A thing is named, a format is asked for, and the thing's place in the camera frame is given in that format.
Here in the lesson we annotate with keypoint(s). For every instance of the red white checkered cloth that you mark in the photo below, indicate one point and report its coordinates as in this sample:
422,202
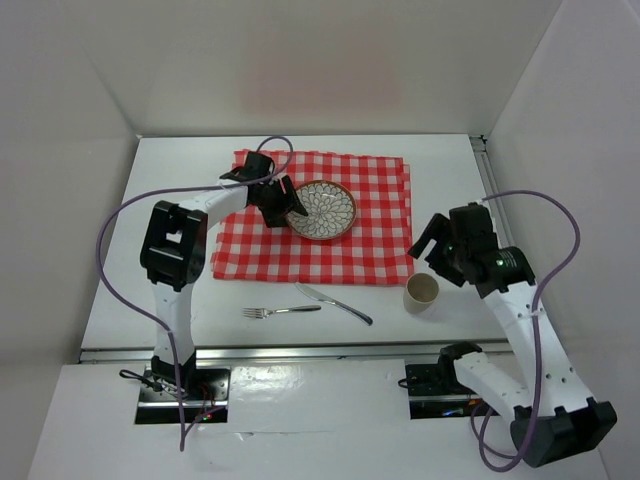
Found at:
372,252

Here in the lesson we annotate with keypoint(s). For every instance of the floral patterned ceramic plate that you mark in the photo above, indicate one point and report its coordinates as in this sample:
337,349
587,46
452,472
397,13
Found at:
331,209

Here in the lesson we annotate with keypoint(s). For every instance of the beige paper cup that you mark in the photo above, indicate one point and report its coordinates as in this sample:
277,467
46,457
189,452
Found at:
420,292

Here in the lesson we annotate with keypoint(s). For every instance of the silver fork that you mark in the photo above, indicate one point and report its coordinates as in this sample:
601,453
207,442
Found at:
262,313

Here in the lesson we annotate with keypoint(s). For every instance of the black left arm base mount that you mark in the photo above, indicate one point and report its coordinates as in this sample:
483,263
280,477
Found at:
206,395

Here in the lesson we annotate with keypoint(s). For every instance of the silver table knife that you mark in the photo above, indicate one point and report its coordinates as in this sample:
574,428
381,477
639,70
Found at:
316,295

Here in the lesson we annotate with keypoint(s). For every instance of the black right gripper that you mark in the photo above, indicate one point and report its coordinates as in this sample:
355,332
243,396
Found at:
440,229

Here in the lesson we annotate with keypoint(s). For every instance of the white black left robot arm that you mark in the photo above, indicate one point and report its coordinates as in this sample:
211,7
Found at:
174,253

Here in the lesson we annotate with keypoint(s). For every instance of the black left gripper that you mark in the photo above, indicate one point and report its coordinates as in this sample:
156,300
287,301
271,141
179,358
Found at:
287,202

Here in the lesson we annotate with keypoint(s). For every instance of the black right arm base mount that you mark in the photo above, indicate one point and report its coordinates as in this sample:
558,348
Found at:
430,398

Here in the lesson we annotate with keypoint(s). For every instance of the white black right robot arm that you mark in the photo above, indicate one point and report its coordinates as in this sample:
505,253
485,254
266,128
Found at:
552,414

